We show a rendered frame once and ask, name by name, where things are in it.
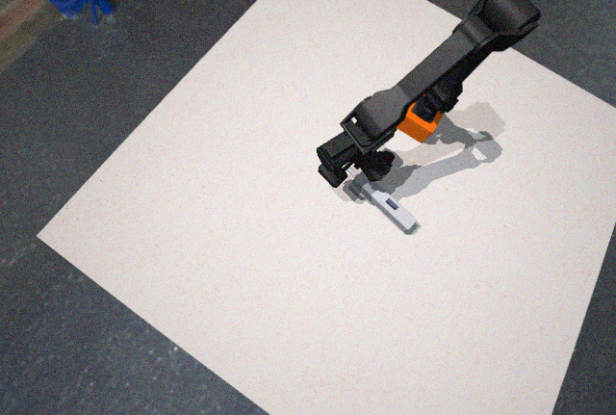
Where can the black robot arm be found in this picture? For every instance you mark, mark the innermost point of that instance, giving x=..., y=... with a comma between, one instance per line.
x=435, y=83

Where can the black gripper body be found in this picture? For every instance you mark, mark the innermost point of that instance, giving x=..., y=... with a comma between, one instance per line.
x=340, y=175

